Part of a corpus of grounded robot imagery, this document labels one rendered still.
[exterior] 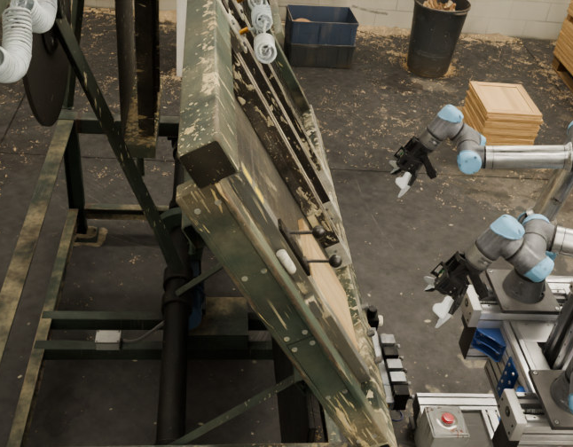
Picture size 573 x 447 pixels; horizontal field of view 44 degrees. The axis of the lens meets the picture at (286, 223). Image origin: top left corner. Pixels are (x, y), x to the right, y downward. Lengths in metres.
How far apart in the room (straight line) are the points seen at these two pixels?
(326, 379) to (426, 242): 2.66
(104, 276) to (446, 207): 2.33
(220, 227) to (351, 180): 3.44
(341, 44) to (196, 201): 5.04
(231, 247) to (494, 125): 4.00
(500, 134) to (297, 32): 2.03
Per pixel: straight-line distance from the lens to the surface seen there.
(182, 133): 1.58
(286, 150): 2.48
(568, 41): 7.28
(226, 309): 3.48
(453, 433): 2.35
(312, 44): 6.47
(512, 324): 2.74
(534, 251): 1.94
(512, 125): 5.53
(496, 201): 5.16
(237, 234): 1.64
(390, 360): 2.71
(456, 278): 1.97
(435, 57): 6.66
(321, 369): 1.99
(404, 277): 4.28
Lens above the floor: 2.72
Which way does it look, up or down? 37 degrees down
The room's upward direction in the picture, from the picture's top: 7 degrees clockwise
